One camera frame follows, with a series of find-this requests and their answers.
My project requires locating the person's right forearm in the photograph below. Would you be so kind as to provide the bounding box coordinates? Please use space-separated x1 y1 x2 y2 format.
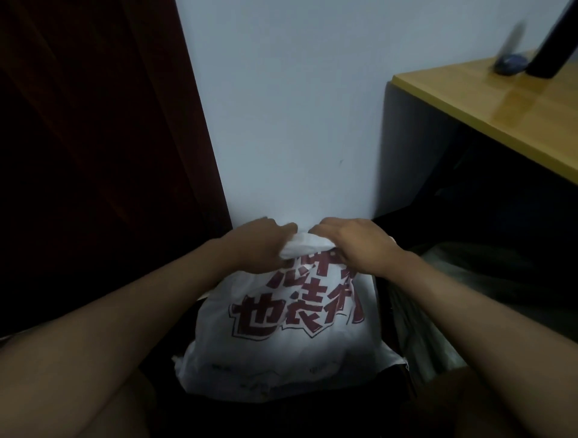
386 254 578 438

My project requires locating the person's right hand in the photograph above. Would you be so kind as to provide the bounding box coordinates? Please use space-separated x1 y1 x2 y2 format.
308 217 403 279

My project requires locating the person's leg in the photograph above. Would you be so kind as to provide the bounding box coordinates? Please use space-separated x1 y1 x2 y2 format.
81 369 157 438
406 365 529 438

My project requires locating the small dark round case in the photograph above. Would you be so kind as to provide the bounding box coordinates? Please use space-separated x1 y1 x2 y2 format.
493 54 529 75

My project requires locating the person's left hand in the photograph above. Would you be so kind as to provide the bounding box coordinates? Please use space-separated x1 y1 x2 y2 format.
220 218 299 275

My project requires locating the person's right leg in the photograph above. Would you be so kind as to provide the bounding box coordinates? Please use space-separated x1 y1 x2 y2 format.
406 365 529 438

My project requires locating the dark brown wooden door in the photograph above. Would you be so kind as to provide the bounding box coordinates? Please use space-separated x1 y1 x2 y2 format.
122 0 234 235

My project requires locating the grey woven sack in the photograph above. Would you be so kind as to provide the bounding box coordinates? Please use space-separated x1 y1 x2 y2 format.
388 243 578 384

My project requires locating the person's left leg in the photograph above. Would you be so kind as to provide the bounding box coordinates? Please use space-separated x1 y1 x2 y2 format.
81 369 157 438

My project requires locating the black cylindrical bottle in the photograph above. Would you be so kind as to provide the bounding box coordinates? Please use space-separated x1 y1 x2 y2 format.
526 0 578 80

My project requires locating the person's left forearm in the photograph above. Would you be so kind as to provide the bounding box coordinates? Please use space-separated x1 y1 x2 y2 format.
0 241 235 438

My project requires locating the white bag with red print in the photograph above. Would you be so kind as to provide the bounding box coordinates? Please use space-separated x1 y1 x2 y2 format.
172 221 409 403

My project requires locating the yellow wooden desk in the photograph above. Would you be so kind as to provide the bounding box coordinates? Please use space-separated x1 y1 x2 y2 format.
391 58 578 186

